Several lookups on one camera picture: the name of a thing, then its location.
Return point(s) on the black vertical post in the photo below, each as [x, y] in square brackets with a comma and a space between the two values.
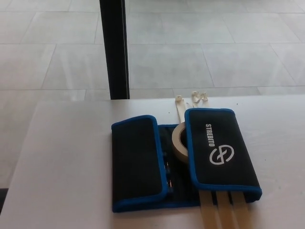
[114, 47]

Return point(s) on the black toolkit cover blue trim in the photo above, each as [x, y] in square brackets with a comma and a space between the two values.
[133, 152]

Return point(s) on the thin metal precision tool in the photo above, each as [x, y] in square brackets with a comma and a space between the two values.
[169, 176]

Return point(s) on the beige masking tape roll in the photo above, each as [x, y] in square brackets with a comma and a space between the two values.
[177, 148]

